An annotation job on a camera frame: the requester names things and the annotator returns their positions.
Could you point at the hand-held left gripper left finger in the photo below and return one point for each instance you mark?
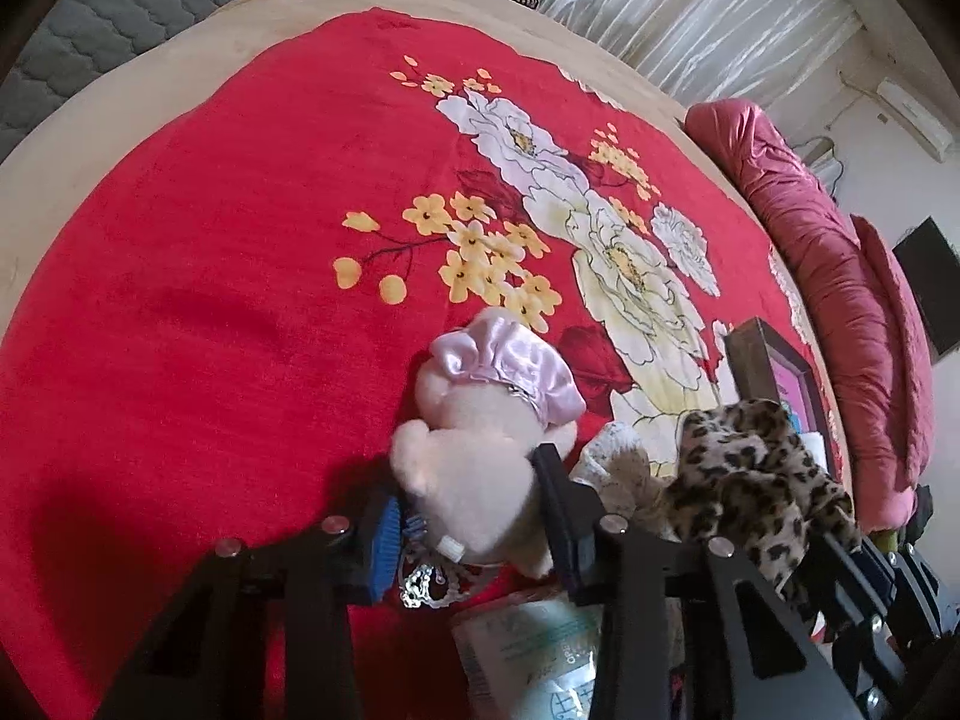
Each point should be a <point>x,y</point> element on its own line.
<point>384,540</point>

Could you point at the white plush toy pink hat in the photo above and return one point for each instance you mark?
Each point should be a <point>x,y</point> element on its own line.
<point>465,457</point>

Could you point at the white star-print scrunchie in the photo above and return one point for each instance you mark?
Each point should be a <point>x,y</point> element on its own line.
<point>607,450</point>

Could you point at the green cloth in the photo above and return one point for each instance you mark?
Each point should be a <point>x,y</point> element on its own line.
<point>889,538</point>

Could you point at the green tissue packet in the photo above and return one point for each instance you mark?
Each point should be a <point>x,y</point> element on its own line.
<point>517,645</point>

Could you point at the silver tiara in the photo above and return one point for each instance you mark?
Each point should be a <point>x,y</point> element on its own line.
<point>420,581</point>

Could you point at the white curtain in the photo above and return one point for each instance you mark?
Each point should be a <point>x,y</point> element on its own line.
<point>712,7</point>

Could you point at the black television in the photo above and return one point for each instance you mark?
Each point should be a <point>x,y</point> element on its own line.
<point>934,277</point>

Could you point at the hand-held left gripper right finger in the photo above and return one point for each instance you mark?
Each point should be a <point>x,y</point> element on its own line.
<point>562,532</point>

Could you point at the red floral blanket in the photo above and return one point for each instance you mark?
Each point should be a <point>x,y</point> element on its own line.
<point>225,277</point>

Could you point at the grey quilted headboard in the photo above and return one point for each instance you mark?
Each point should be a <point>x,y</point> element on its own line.
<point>112,7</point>

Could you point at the dark clothes pile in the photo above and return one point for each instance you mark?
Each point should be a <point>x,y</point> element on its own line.
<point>919,517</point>

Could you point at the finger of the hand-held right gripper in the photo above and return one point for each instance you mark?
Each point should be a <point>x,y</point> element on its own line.
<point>926,592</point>
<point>855,585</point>

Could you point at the leopard print cloth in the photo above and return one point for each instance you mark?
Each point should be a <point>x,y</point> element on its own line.
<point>735,465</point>

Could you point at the pink quilt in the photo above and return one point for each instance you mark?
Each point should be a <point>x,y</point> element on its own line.
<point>825,277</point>

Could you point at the white air conditioner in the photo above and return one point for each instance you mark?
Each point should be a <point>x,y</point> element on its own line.
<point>911,116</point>

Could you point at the brown shallow box pink inside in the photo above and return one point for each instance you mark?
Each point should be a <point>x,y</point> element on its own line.
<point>750,367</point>

